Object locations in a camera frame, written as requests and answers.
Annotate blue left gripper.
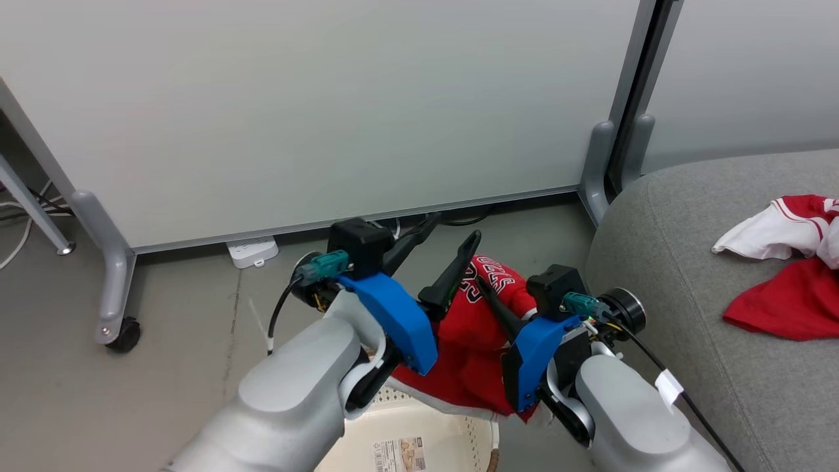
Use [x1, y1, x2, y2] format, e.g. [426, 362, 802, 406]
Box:
[337, 212, 482, 376]

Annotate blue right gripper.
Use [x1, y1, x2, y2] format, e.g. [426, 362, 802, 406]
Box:
[477, 276, 591, 414]

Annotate red lettered basketball jersey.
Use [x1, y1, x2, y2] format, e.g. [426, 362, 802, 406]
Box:
[391, 256, 546, 424]

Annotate red and white shirt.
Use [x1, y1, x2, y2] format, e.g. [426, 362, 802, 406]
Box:
[712, 194, 839, 342]

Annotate grey fabric sofa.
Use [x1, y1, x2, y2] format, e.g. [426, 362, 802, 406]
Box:
[585, 149, 839, 472]

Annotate white power strip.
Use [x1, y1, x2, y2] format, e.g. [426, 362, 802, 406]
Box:
[226, 236, 280, 269]

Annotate paper label in basket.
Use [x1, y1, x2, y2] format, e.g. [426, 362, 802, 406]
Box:
[373, 437, 427, 472]

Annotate beige plastic laundry basket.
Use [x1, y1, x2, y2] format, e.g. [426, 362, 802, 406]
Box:
[315, 383, 502, 472]

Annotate large white partition board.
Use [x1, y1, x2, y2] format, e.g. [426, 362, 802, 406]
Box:
[0, 0, 647, 254]

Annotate black caster wheel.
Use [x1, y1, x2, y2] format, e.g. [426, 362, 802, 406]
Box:
[105, 317, 142, 353]

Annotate grey partition foot with caster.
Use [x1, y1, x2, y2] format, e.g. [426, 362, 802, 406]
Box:
[71, 189, 137, 345]

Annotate narrow white partition board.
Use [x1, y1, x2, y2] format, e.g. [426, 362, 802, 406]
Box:
[639, 0, 839, 175]

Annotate grey metal table leg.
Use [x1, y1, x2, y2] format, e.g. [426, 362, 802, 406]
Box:
[0, 154, 76, 256]

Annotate black cable under partition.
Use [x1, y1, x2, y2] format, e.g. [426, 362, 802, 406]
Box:
[439, 206, 496, 227]

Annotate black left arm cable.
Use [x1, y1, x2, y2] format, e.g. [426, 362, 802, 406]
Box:
[266, 275, 306, 355]

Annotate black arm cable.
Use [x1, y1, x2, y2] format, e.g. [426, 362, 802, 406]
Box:
[606, 313, 746, 472]
[266, 275, 306, 355]

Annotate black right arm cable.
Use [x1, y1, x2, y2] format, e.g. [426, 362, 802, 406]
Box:
[606, 313, 746, 472]

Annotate thin black floor cable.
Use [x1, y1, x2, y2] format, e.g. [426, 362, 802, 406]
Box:
[26, 190, 74, 218]

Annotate thin white floor cable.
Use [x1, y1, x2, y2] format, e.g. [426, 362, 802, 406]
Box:
[0, 180, 54, 270]

